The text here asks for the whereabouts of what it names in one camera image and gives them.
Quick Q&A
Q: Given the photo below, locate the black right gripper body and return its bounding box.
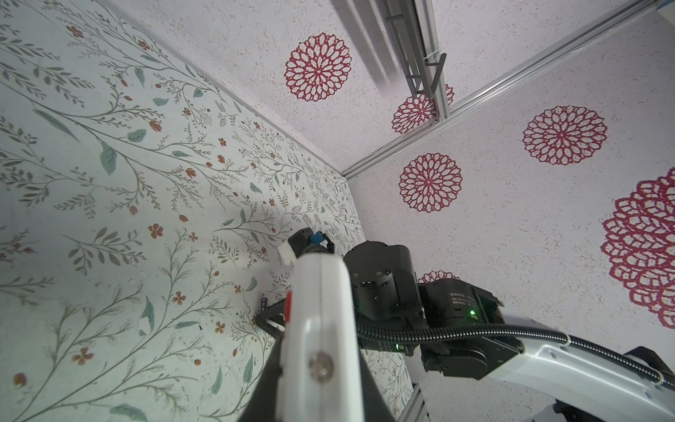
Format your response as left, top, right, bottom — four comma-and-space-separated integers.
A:
344, 241, 422, 332

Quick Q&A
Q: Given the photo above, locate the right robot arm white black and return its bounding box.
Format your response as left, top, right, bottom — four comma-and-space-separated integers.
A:
242, 240, 674, 421

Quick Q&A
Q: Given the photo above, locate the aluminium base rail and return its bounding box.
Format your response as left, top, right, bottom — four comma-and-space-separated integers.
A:
397, 384, 431, 422

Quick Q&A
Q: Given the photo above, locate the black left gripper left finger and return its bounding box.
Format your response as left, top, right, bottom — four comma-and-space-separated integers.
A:
238, 339, 282, 422

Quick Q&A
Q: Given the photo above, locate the white remote control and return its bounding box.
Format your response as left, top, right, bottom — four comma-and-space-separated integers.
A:
275, 253, 365, 421

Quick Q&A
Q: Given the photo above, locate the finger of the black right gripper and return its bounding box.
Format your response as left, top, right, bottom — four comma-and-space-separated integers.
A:
255, 297, 286, 339

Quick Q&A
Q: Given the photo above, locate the dark metal wall shelf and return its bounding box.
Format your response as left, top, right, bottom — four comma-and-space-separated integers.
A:
382, 0, 449, 121

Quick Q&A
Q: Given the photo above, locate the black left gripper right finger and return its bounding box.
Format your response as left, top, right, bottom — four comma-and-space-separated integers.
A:
359, 353, 396, 422

